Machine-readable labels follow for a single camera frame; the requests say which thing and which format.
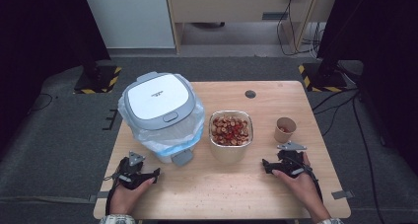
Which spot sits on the person's right hand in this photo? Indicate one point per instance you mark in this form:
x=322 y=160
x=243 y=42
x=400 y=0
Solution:
x=305 y=187

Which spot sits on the few red dried fruit bits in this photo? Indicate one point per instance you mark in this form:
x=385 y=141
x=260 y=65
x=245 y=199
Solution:
x=285 y=129

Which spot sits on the white grey pedal trash can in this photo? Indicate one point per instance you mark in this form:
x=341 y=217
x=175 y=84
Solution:
x=157 y=100

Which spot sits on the brown paper cup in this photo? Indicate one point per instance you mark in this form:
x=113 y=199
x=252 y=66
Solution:
x=282 y=136

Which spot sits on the light wooden desk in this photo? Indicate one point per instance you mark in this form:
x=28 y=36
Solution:
x=230 y=5

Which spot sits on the grey table bracket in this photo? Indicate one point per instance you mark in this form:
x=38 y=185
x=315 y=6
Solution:
x=100 y=196
x=342 y=194

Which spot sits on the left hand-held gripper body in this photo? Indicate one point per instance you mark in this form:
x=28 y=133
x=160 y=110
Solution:
x=129 y=176

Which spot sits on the person's left hand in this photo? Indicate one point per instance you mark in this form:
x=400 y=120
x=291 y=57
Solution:
x=123 y=199

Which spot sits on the pile of dried fruit slices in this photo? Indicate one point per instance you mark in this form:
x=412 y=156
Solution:
x=230 y=131

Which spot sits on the striped black stand base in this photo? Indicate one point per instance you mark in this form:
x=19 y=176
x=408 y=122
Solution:
x=98 y=81
x=323 y=79

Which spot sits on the grey round table grommet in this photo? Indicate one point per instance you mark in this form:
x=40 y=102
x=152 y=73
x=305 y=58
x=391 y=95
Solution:
x=250 y=94

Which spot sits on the white cabinet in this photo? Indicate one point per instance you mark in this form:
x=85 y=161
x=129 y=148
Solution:
x=131 y=16

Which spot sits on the clear rectangular food container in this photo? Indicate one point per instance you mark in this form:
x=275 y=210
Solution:
x=230 y=151

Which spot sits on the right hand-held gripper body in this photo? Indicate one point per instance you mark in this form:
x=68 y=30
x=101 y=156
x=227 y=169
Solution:
x=291 y=161

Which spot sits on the black curtain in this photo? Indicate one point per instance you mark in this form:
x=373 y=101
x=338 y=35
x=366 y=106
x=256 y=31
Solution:
x=378 y=36
x=42 y=36

